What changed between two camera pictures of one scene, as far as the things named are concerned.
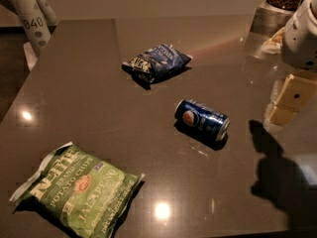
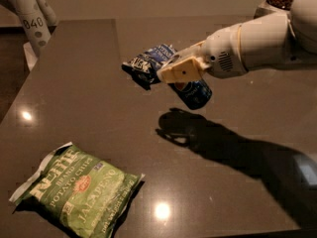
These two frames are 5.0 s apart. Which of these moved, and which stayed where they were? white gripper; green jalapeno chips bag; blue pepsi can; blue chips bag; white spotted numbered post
Moved: white gripper; blue pepsi can
Stayed: blue chips bag; green jalapeno chips bag; white spotted numbered post
